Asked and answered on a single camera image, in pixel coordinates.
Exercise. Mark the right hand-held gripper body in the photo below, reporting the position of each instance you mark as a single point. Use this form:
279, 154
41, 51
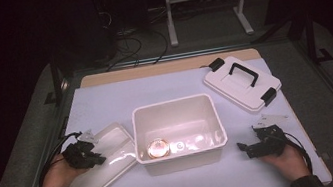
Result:
269, 144

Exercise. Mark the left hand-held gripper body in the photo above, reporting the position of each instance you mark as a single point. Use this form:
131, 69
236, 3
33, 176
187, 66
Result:
80, 156

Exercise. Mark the white plastic tray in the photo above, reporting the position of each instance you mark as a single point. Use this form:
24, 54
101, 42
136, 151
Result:
113, 174

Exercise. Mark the white plastic storage box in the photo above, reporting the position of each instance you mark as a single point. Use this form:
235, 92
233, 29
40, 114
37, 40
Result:
182, 164

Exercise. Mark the person's right hand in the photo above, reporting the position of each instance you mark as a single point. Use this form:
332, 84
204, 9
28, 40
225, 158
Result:
290, 163

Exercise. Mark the person's left hand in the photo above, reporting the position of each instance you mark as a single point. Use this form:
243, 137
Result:
56, 185

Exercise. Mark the black metal post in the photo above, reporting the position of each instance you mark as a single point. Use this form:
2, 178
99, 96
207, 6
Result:
56, 77
310, 37

